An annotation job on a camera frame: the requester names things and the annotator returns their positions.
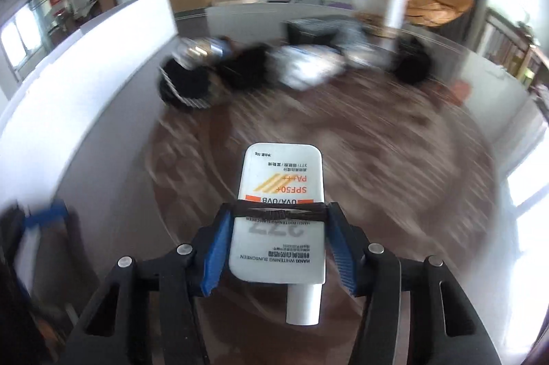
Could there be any orange lounge chair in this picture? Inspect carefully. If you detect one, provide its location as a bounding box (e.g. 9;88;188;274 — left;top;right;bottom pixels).
405;0;475;26

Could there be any black velvet pouch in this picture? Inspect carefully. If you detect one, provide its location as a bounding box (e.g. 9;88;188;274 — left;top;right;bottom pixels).
217;43;279;91
388;36;434;87

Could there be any black cloth with white trim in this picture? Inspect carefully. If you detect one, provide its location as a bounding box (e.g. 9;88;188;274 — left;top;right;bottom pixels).
158;58;215;110

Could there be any small glass bottle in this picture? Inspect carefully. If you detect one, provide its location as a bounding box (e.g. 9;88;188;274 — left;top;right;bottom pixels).
174;36;232;63

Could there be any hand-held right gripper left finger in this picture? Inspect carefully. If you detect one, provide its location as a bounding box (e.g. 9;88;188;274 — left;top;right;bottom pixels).
60;202;234;365

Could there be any white sunscreen tube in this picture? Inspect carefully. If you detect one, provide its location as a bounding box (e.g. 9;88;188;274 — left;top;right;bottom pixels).
228;142;327;325

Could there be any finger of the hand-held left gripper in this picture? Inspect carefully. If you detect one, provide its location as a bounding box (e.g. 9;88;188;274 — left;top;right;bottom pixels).
9;199;71;237

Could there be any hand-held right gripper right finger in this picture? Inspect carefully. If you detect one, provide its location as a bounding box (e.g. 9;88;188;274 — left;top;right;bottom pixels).
324;202;502;365

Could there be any dark wooden chair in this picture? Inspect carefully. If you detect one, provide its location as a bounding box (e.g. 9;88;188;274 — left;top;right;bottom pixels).
484;9;541;87

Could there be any white partition board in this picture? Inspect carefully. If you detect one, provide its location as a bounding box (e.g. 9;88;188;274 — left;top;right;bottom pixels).
0;0;178;194

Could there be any bundle of cotton swabs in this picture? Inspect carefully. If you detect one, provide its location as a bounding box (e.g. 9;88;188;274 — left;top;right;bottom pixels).
270;45;348;91

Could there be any clear cylinder container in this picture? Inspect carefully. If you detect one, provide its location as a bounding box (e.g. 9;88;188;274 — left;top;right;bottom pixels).
354;0;410;39

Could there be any clear plastic bag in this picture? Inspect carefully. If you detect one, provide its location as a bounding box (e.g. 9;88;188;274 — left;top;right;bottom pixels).
335;22;387;67

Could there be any black cardboard box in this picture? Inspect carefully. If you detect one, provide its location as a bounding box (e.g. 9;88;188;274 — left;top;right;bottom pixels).
285;17;357;46

